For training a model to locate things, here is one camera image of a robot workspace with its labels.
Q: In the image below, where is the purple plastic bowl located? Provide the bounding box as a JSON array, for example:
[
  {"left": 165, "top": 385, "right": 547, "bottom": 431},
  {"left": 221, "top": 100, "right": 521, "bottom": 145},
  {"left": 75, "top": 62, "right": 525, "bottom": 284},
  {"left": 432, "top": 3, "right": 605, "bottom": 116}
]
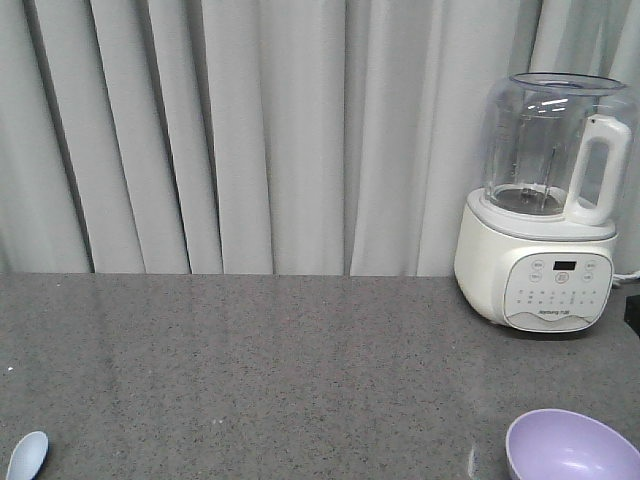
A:
[{"left": 505, "top": 409, "right": 639, "bottom": 479}]

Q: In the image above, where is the grey-white pleated curtain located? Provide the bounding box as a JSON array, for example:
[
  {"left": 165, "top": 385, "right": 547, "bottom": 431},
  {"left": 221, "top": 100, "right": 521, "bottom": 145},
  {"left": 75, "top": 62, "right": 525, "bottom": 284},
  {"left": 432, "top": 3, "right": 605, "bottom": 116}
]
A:
[{"left": 1, "top": 1, "right": 639, "bottom": 276}]

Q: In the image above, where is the light blue plastic spoon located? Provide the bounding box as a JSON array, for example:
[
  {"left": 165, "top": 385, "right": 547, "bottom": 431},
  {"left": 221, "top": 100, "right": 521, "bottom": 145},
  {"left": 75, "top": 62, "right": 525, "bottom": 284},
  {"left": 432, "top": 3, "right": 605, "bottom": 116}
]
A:
[{"left": 5, "top": 431, "right": 49, "bottom": 480}]

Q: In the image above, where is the white blender with clear jar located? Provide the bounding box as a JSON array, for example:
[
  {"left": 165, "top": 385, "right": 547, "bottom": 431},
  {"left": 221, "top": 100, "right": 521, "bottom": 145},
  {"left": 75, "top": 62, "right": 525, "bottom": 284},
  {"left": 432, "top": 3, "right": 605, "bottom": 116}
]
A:
[{"left": 454, "top": 72, "right": 639, "bottom": 333}]

